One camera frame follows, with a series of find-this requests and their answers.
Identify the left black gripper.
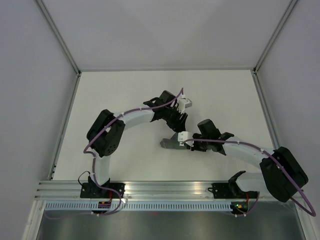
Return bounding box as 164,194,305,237
162,106,188,134

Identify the grey cloth napkin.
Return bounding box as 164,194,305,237
159,132,191,150

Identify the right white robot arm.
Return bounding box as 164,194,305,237
190,119,309,203

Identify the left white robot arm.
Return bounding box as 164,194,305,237
80,90,192,199

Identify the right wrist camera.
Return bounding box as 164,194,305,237
177,131,194,148

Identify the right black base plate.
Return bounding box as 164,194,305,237
206,182,258,200

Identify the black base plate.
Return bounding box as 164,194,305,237
80,182,125,199
206,182,258,200

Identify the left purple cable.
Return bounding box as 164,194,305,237
44,87,185,221

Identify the purple cable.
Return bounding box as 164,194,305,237
44,87,185,221
180,139,317,218

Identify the white slotted cable duct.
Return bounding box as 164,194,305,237
45,200,232,212

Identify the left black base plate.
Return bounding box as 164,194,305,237
80,182,125,199

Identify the left aluminium frame post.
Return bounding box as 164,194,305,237
34,0,82,76

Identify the aluminium frame post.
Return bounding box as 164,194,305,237
34,0,82,76
252,0,300,75

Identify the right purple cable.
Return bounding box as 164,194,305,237
180,139,317,218

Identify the aluminium mounting rail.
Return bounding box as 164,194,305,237
34,180,307,201

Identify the right aluminium frame post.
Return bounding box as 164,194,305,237
252,0,300,75

